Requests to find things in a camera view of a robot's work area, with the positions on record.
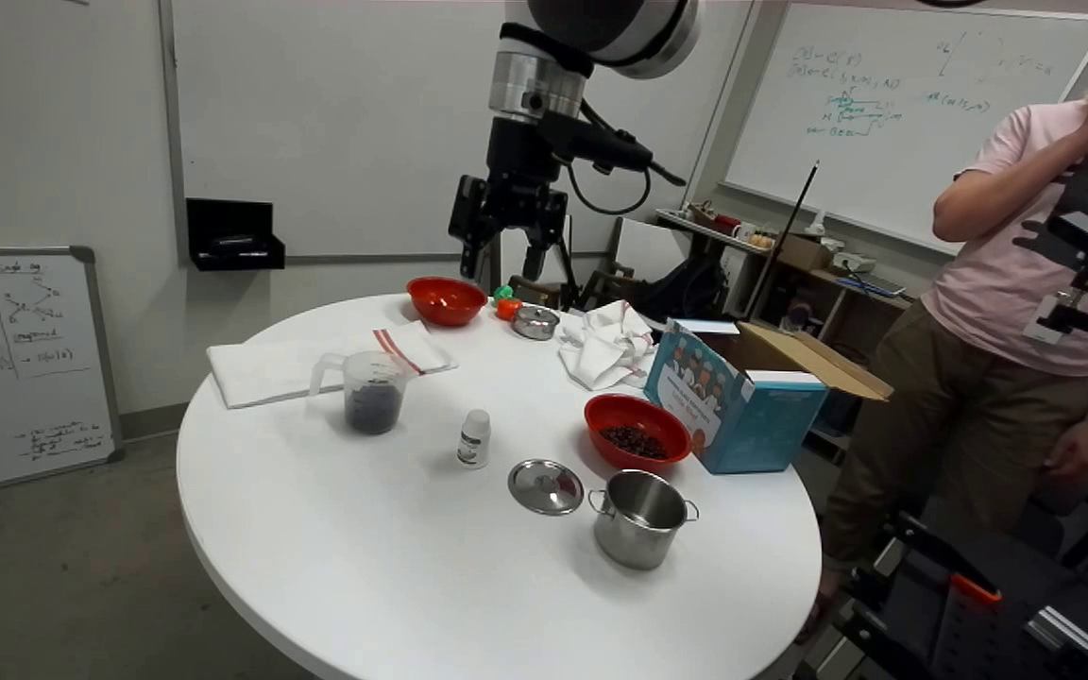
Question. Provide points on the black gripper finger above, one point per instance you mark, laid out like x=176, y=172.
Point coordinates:
x=483, y=266
x=535, y=263

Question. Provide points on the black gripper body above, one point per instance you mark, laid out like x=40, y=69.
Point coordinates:
x=512, y=209

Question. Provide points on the white salt shaker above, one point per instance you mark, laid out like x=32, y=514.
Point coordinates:
x=475, y=439

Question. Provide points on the stainless steel pot lid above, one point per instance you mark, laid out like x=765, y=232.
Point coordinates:
x=545, y=485

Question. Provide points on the white panel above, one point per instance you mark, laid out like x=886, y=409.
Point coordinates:
x=649, y=252
x=512, y=257

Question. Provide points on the black tripod legs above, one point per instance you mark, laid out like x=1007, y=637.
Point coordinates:
x=566, y=285

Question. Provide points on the orange and green toy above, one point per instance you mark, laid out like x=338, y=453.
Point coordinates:
x=504, y=302

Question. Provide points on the empty red bowl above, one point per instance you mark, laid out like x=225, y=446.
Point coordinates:
x=448, y=302

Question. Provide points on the small steel bowl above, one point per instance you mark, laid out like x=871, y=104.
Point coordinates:
x=535, y=322

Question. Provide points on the crumpled white cloth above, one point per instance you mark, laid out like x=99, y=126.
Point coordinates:
x=603, y=341

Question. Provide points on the black bag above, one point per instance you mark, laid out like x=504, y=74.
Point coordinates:
x=687, y=290

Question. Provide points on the clear measuring cup dark contents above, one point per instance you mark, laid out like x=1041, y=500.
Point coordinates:
x=371, y=405

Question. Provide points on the red bowl with dark contents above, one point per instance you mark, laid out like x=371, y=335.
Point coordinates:
x=615, y=426

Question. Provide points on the white towel red stripe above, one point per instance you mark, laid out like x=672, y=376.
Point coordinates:
x=268, y=366

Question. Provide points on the thin black rod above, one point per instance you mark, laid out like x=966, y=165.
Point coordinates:
x=781, y=240

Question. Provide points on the black open case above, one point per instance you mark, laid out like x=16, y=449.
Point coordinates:
x=231, y=237

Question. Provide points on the wooden shelf unit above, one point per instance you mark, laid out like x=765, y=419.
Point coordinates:
x=804, y=253

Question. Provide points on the blue cardboard box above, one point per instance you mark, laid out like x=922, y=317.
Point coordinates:
x=756, y=419

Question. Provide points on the small framed whiteboard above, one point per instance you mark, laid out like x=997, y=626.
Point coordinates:
x=16, y=364

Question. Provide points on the person in pink shirt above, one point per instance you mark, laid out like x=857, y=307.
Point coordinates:
x=1011, y=315

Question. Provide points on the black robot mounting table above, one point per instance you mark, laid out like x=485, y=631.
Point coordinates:
x=1048, y=591

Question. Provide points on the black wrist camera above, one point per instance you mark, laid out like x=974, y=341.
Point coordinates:
x=603, y=141

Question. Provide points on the grey wall conduit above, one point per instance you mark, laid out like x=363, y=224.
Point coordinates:
x=173, y=126

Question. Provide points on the large wall whiteboard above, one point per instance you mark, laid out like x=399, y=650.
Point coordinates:
x=871, y=115

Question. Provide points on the aluminium rail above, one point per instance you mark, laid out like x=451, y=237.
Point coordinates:
x=1076, y=645

